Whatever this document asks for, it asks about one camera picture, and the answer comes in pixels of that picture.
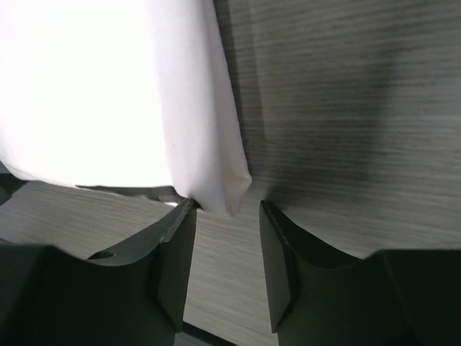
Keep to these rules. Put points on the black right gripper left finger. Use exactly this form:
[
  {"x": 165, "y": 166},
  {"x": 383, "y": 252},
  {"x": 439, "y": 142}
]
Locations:
[{"x": 132, "y": 293}]

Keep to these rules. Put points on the white t-shirt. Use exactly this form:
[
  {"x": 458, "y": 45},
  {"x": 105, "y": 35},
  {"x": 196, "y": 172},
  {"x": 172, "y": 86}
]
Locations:
[{"x": 121, "y": 94}]

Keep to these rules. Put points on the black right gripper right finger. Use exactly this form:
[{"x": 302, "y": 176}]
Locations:
[{"x": 319, "y": 295}]

